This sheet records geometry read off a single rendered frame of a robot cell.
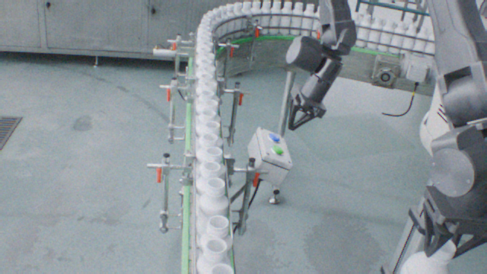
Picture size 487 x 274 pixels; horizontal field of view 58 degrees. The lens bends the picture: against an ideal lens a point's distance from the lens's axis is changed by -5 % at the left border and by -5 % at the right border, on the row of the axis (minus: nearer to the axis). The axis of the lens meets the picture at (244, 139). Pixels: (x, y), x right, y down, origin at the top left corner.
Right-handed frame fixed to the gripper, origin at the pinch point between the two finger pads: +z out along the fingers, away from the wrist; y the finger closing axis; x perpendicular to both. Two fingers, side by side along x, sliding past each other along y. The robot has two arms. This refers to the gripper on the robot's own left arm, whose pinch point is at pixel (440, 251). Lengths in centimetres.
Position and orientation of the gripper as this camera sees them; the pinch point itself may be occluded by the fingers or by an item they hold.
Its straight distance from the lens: 71.4
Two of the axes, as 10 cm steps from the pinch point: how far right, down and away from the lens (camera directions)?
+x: -0.3, -5.4, 8.4
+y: 9.9, 1.1, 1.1
